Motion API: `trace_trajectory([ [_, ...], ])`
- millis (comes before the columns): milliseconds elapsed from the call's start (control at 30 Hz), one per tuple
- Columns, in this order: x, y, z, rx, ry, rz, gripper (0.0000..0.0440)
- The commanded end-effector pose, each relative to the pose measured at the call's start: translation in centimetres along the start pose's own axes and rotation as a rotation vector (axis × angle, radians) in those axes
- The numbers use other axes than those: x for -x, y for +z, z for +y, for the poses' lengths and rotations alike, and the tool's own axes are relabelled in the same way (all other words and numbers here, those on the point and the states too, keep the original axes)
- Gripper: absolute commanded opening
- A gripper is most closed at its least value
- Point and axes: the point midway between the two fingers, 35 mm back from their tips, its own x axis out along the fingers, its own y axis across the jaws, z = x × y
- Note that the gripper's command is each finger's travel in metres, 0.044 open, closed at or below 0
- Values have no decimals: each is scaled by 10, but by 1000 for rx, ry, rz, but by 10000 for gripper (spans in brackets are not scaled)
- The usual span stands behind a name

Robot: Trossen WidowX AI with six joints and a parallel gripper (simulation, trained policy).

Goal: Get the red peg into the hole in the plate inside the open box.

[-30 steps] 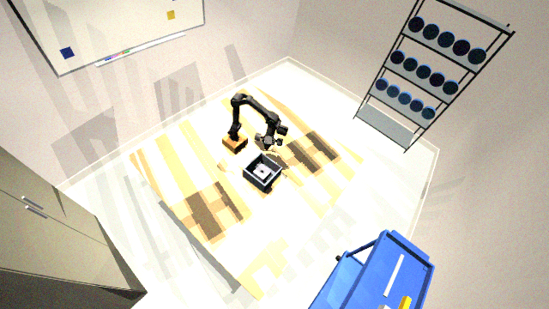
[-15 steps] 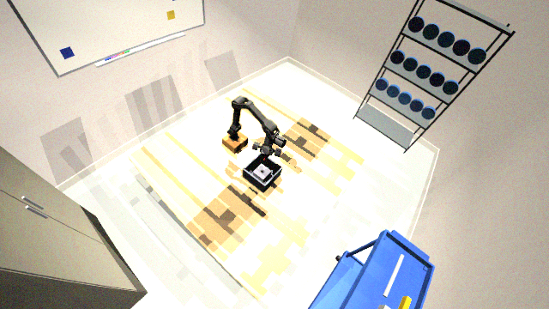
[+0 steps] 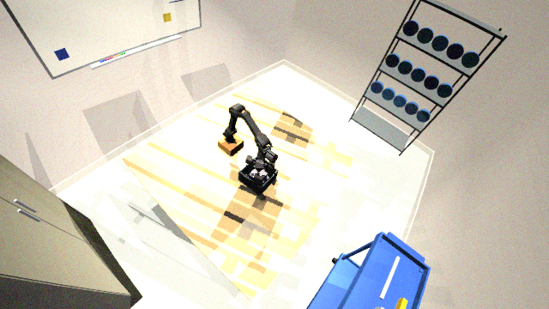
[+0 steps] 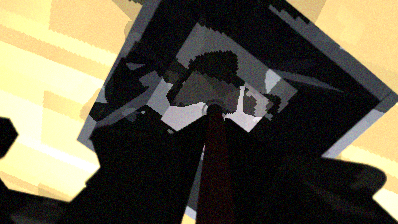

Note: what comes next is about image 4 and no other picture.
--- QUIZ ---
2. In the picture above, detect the dark red peg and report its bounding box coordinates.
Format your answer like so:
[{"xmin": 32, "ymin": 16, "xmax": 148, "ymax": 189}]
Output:
[{"xmin": 195, "ymin": 113, "xmax": 236, "ymax": 224}]

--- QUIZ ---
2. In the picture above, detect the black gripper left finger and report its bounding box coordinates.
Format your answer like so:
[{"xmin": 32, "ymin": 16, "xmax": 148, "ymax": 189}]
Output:
[{"xmin": 91, "ymin": 115, "xmax": 209, "ymax": 224}]

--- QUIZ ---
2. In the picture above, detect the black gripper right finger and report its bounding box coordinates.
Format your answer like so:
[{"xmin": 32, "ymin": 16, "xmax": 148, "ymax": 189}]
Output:
[{"xmin": 224, "ymin": 118, "xmax": 387, "ymax": 224}]

